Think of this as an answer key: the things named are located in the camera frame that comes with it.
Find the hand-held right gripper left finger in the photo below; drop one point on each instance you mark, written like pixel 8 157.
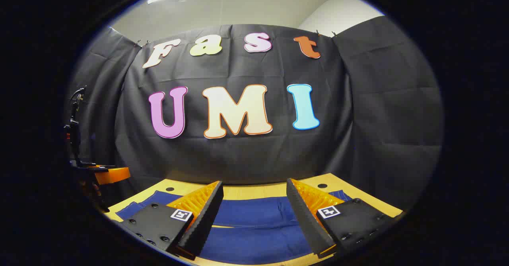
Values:
pixel 204 218

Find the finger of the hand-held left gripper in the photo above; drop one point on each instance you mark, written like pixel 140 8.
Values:
pixel 115 175

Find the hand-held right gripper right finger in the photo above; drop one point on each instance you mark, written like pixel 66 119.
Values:
pixel 306 222

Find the blue jeans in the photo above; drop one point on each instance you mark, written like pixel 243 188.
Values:
pixel 254 218

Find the black backdrop cloth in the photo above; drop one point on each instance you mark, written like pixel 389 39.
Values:
pixel 238 158

